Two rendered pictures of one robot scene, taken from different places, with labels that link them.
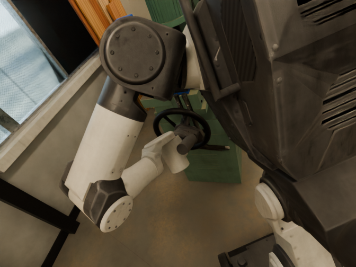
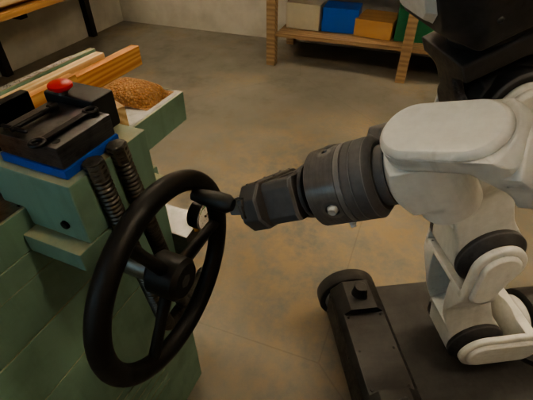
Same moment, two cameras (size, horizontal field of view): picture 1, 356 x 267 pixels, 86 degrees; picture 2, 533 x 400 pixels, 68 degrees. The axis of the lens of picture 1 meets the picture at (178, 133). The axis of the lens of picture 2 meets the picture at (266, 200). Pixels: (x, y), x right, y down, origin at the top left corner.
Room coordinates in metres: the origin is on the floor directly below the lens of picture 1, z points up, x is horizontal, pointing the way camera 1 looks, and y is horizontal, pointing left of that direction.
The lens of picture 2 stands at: (0.61, 0.34, 1.23)
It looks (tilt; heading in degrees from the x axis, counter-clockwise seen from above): 40 degrees down; 263
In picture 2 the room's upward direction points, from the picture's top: straight up
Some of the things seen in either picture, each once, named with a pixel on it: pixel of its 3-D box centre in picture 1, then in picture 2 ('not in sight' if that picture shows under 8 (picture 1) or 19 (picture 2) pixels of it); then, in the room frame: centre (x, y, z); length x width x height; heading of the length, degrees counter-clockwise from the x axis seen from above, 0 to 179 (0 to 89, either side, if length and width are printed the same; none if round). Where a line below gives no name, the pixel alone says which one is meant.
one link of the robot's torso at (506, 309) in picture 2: not in sight; (480, 321); (-0.04, -0.21, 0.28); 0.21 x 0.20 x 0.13; 0
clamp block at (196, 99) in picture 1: (187, 95); (78, 172); (0.81, -0.12, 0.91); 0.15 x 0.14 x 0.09; 60
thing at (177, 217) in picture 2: not in sight; (176, 231); (0.74, -0.35, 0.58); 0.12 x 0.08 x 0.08; 150
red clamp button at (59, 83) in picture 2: not in sight; (59, 85); (0.81, -0.16, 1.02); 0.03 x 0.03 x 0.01
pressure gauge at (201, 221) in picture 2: not in sight; (198, 217); (0.68, -0.31, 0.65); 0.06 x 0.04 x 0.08; 60
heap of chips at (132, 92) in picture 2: not in sight; (131, 88); (0.78, -0.39, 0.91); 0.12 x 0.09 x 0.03; 150
